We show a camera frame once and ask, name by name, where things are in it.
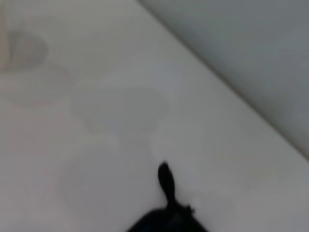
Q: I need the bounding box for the white paper cup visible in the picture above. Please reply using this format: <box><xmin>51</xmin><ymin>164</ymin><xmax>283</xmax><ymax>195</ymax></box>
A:
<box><xmin>0</xmin><ymin>6</ymin><xmax>11</xmax><ymax>72</ymax></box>

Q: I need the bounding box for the blue rag with black trim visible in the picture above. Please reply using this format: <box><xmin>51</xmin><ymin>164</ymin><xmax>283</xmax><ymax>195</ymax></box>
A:
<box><xmin>125</xmin><ymin>161</ymin><xmax>211</xmax><ymax>232</ymax></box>

